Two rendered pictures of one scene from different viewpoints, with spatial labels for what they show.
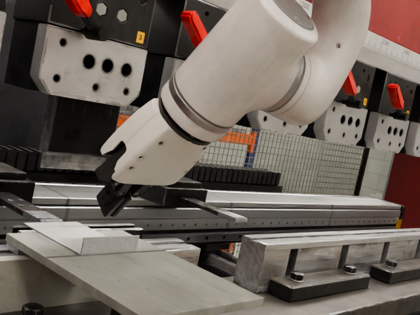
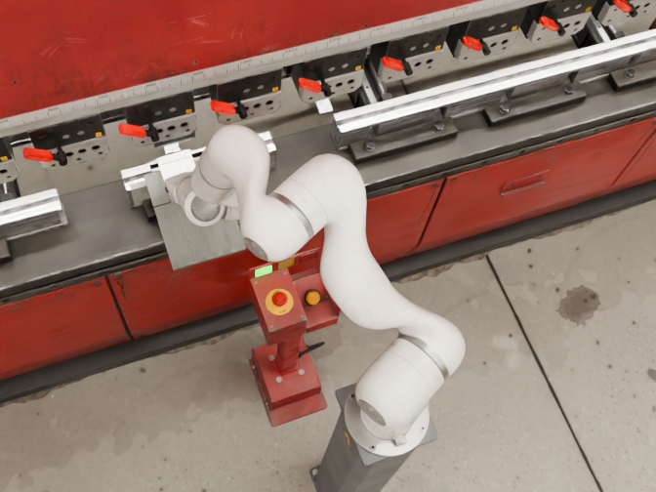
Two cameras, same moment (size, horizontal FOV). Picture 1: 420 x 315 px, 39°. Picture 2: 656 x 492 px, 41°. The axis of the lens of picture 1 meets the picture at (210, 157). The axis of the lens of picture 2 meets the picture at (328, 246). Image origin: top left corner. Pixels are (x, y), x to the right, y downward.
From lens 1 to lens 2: 1.81 m
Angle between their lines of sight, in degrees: 61
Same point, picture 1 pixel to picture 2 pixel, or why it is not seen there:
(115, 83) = (179, 131)
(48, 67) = (136, 141)
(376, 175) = not seen: outside the picture
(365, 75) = (432, 36)
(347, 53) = not seen: hidden behind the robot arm
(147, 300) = (182, 253)
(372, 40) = (438, 16)
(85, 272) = (165, 224)
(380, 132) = (468, 53)
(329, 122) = (388, 74)
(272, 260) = (349, 136)
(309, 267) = (396, 126)
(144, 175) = not seen: hidden behind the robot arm
